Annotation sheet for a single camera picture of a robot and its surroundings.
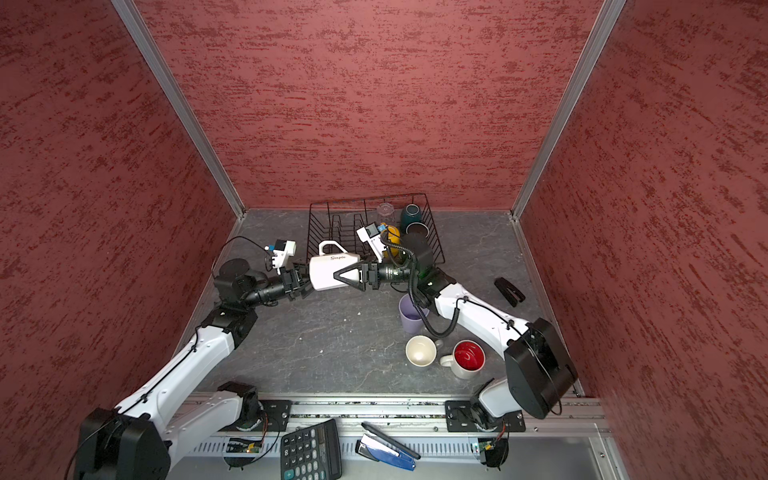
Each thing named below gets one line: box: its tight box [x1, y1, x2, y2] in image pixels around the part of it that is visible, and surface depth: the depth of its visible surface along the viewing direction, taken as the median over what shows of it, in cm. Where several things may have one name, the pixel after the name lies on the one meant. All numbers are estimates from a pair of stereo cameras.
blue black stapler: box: [354, 421, 421, 471], surface depth 70 cm
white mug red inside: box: [440, 340, 486, 380], surface depth 80 cm
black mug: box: [406, 222, 430, 241], surface depth 102 cm
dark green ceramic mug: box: [400, 203, 422, 234], surface depth 106 cm
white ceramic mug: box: [309, 240, 361, 291], surface depth 66 cm
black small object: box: [494, 277, 526, 307], surface depth 99 cm
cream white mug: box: [405, 335, 443, 368], surface depth 79 cm
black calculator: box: [280, 419, 343, 480], surface depth 69 cm
